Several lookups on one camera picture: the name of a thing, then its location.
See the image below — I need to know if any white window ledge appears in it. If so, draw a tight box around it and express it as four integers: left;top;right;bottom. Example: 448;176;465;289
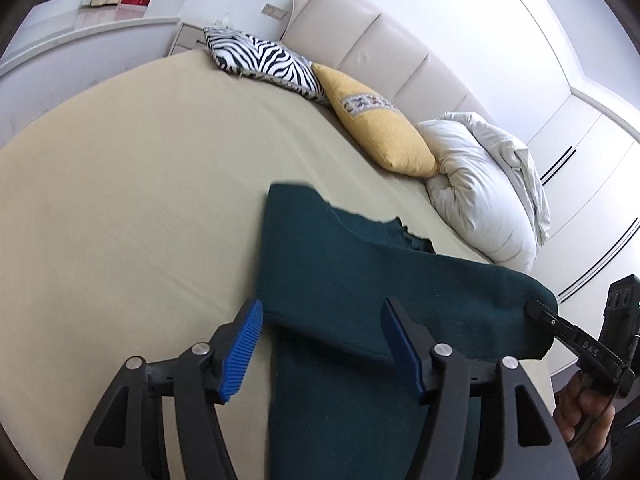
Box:
0;5;181;146

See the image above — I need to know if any beige nightstand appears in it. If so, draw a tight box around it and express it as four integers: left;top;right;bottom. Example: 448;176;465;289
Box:
167;22;211;56

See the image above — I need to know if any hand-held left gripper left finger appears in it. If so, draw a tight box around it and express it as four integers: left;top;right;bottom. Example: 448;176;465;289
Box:
62;299;265;480

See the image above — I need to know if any white wardrobe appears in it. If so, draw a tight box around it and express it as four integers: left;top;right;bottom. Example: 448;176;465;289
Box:
520;80;640;376

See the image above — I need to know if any yellow pillow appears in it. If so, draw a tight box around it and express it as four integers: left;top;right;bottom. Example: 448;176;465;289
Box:
311;62;440;178

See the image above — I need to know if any dark green knit sweater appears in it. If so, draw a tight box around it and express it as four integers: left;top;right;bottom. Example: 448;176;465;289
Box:
255;182;560;480

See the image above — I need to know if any white pillow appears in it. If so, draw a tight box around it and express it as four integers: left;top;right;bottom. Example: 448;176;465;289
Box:
416;111;552;273

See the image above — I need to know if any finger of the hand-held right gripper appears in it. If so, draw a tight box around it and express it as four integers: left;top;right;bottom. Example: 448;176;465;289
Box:
526;300;627;379

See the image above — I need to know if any bed with beige sheet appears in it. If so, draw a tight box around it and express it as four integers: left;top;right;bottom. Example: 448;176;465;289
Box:
0;49;556;480

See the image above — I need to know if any person's right hand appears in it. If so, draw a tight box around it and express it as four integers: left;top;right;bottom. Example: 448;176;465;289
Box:
555;372;617;461

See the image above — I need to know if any beige padded headboard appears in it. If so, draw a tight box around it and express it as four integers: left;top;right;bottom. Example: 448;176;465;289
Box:
280;0;506;133

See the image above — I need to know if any zebra print pillow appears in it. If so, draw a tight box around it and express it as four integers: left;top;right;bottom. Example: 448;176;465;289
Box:
203;26;331;106

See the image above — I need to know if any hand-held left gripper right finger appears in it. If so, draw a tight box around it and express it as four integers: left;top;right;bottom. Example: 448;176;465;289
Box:
380;297;581;480

